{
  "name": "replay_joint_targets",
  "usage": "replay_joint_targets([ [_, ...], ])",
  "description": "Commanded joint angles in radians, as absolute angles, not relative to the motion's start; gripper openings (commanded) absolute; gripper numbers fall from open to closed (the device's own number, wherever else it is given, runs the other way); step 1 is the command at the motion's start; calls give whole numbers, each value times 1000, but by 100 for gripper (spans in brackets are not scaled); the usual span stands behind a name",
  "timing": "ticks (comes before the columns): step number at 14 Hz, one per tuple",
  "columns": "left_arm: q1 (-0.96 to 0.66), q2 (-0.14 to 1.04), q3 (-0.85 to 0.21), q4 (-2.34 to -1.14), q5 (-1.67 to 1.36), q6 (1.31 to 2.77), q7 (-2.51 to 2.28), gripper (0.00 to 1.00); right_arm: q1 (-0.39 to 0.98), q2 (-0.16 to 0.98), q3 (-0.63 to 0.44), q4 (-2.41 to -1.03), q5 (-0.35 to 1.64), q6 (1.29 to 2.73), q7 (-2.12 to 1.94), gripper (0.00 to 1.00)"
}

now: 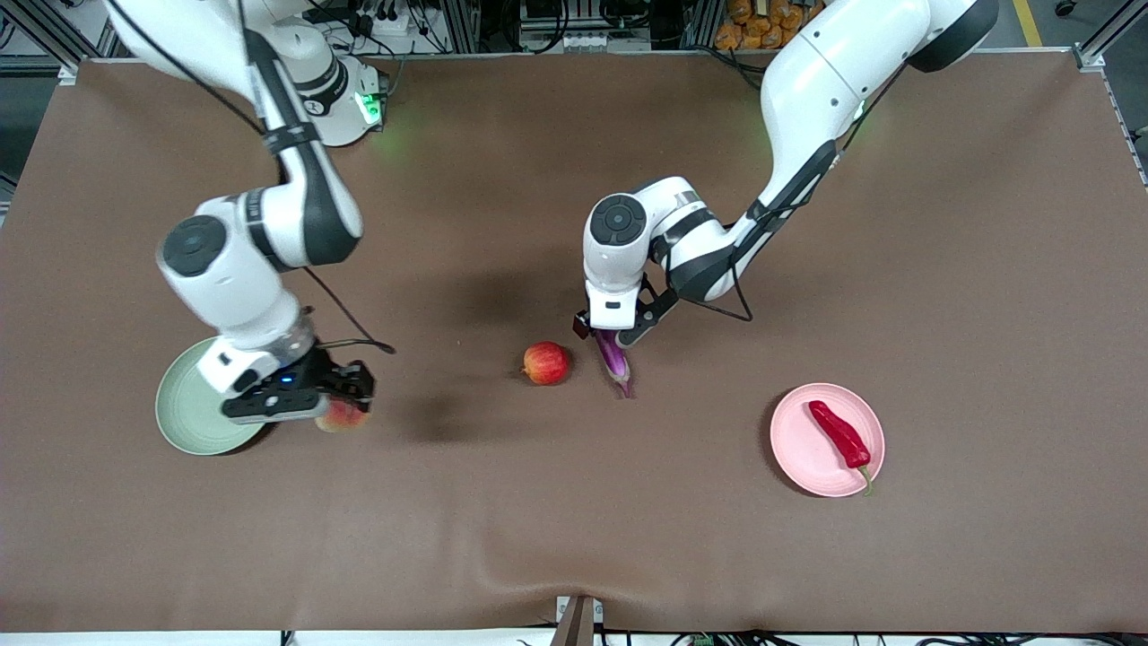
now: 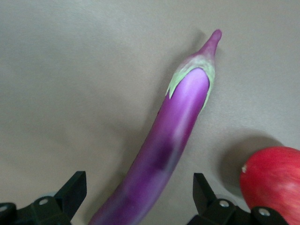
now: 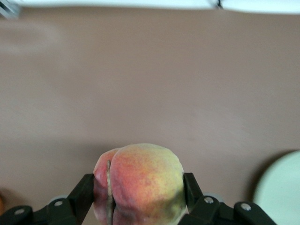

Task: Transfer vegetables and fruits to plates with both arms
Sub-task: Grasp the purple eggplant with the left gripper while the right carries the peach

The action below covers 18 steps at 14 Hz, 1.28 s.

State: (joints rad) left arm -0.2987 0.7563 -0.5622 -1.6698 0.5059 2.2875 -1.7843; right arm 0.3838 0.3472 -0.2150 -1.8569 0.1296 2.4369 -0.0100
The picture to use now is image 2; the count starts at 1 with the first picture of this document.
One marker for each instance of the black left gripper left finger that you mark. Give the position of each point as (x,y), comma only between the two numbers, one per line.
(70,192)

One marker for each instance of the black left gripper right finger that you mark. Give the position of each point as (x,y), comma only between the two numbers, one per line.
(204,197)

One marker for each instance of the brown tablecloth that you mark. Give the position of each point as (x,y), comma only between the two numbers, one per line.
(70,82)

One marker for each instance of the red apple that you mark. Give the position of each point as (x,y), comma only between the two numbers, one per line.
(274,178)

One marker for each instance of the long purple eggplant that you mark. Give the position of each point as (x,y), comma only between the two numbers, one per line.
(168,140)

